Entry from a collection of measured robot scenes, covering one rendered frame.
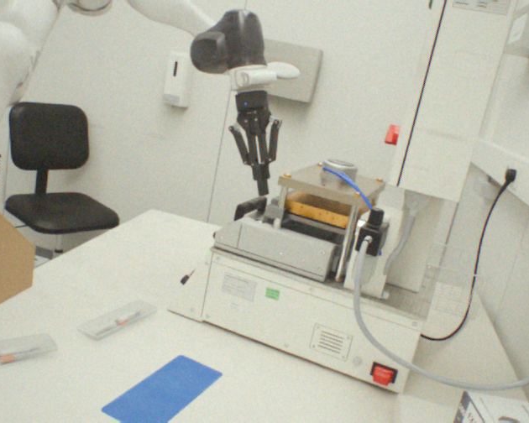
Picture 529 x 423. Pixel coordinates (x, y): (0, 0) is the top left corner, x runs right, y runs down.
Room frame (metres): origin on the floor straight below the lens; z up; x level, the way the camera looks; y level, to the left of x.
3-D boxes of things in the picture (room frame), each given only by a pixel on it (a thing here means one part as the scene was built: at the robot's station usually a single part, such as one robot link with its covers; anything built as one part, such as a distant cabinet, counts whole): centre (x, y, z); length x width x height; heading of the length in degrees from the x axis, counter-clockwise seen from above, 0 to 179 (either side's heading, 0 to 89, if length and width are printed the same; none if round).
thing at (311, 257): (1.07, -0.02, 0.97); 0.26 x 0.05 x 0.07; 71
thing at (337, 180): (1.15, -0.16, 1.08); 0.31 x 0.24 x 0.13; 161
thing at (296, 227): (1.18, -0.13, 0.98); 0.20 x 0.17 x 0.03; 161
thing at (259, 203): (1.24, 0.04, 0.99); 0.15 x 0.02 x 0.04; 161
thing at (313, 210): (1.17, -0.13, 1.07); 0.22 x 0.17 x 0.10; 161
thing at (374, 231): (0.93, -0.18, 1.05); 0.15 x 0.05 x 0.15; 161
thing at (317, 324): (1.17, -0.12, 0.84); 0.53 x 0.37 x 0.17; 71
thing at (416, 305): (1.17, -0.16, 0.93); 0.46 x 0.35 x 0.01; 71
